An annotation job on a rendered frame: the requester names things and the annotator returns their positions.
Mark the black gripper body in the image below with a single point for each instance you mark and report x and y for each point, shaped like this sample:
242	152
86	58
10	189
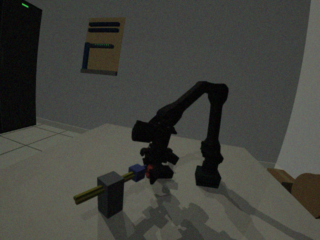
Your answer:
155	154

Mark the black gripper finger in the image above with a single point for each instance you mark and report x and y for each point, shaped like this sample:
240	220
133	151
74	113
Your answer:
146	162
151	177

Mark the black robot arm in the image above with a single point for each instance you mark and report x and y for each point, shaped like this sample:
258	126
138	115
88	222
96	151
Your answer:
159	129

